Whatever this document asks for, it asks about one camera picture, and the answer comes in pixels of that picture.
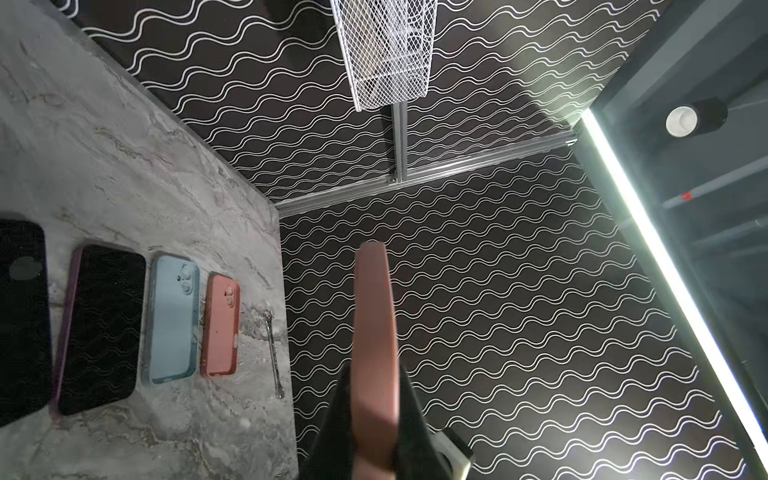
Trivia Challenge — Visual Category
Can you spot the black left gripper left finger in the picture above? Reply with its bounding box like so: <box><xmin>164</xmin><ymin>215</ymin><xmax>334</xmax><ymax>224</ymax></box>
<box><xmin>298</xmin><ymin>364</ymin><xmax>355</xmax><ymax>479</ymax></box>

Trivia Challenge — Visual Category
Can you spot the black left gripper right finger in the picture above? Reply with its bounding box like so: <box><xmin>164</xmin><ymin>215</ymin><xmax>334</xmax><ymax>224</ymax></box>
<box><xmin>395</xmin><ymin>366</ymin><xmax>452</xmax><ymax>480</ymax></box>

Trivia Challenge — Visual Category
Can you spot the black phone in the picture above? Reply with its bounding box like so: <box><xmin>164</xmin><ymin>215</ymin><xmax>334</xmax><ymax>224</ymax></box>
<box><xmin>1</xmin><ymin>219</ymin><xmax>53</xmax><ymax>426</ymax></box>
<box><xmin>350</xmin><ymin>241</ymin><xmax>400</xmax><ymax>479</ymax></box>

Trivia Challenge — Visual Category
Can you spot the pink phone case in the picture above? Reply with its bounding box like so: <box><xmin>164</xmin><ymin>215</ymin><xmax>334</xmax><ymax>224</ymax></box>
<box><xmin>200</xmin><ymin>273</ymin><xmax>240</xmax><ymax>378</ymax></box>

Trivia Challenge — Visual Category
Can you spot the light blue phone case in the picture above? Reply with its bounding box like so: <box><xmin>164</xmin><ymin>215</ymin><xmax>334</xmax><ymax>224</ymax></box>
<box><xmin>144</xmin><ymin>253</ymin><xmax>200</xmax><ymax>385</ymax></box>

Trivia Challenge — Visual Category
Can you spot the black phone taken from case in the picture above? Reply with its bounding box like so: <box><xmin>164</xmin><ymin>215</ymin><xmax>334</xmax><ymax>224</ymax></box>
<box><xmin>53</xmin><ymin>243</ymin><xmax>147</xmax><ymax>416</ymax></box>

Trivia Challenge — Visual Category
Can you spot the ceiling LED light strip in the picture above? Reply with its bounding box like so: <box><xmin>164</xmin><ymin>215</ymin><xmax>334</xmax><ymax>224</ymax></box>
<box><xmin>582</xmin><ymin>110</ymin><xmax>767</xmax><ymax>465</ymax></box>

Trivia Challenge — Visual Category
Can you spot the aluminium back horizontal bar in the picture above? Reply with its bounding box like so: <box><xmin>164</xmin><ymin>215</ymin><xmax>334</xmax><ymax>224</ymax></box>
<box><xmin>392</xmin><ymin>102</ymin><xmax>408</xmax><ymax>183</ymax></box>

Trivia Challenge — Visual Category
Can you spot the round spot lamp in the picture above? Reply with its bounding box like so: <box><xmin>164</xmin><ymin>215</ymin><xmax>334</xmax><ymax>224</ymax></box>
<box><xmin>665</xmin><ymin>98</ymin><xmax>728</xmax><ymax>138</ymax></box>

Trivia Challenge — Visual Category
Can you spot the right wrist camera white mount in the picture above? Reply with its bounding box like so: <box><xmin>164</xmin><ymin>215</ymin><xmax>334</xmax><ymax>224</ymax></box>
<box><xmin>431</xmin><ymin>427</ymin><xmax>475</xmax><ymax>480</ymax></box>

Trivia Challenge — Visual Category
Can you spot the aluminium corner frame post right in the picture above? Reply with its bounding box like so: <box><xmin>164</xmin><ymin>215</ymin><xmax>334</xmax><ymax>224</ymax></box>
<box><xmin>275</xmin><ymin>131</ymin><xmax>577</xmax><ymax>217</ymax></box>

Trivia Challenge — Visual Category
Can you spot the white wire mesh basket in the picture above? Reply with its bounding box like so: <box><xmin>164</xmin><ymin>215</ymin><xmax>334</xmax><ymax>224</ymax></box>
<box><xmin>330</xmin><ymin>0</ymin><xmax>438</xmax><ymax>111</ymax></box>

